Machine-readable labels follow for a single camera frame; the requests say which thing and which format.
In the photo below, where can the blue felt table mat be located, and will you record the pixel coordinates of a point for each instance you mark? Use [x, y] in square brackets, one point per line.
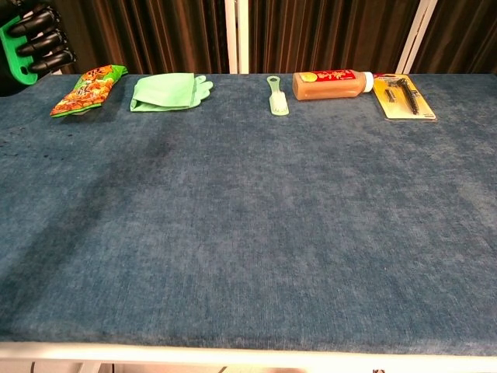
[272, 233]

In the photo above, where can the pale green plastic brush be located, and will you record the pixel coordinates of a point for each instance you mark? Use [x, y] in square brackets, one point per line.
[279, 103]

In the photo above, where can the brown drink bottle red label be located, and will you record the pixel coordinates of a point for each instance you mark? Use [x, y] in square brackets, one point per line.
[330, 87]

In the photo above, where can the white table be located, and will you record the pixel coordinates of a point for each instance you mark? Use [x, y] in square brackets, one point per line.
[248, 355]

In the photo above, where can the yellow razor blister pack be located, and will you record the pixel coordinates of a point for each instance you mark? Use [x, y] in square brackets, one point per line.
[404, 99]

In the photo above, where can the green rubber glove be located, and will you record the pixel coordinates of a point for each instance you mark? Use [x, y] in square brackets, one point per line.
[163, 93]

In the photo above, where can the blue hand-shaped plastic clapper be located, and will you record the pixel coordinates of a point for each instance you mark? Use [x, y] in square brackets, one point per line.
[9, 58]

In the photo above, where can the white frame post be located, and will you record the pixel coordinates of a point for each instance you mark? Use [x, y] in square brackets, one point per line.
[237, 35]
[415, 39]

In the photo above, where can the dark brown pleated curtain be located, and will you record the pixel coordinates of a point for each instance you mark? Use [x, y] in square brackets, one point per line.
[155, 35]

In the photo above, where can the green orange snack bag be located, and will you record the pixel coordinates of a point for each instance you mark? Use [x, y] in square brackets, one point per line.
[87, 91]

